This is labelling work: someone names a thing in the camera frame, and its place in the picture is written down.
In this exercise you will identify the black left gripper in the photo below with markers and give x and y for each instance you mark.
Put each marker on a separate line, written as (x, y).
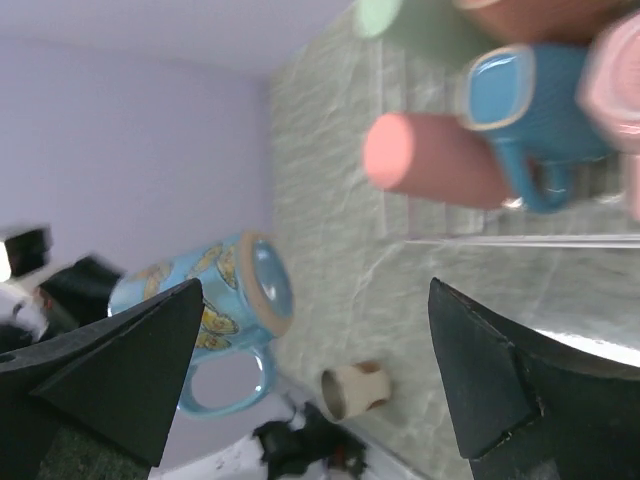
(42, 298)

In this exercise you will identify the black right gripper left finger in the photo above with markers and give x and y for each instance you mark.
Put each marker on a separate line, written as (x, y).
(98, 402)

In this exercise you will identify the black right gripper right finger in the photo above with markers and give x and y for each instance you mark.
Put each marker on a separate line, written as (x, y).
(525, 406)

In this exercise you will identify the blue mug orange interior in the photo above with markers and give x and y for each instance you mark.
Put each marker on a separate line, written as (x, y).
(248, 302)

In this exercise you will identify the stainless steel cup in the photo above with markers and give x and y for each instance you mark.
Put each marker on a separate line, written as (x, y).
(352, 390)

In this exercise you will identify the tall pink plastic cup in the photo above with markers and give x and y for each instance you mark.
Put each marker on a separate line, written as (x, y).
(432, 156)

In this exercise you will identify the blue flowered mug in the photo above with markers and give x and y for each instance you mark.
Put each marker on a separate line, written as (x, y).
(522, 99)

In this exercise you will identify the white and pink mug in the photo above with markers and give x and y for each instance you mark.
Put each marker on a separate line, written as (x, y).
(609, 95)

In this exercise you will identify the brown-pink ceramic mug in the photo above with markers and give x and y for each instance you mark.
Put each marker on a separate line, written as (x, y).
(562, 21)

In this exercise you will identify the tall green plastic cup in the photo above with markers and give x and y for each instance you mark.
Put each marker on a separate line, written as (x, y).
(434, 30)

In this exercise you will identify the white wire dish rack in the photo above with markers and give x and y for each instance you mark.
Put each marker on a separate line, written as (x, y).
(596, 217)

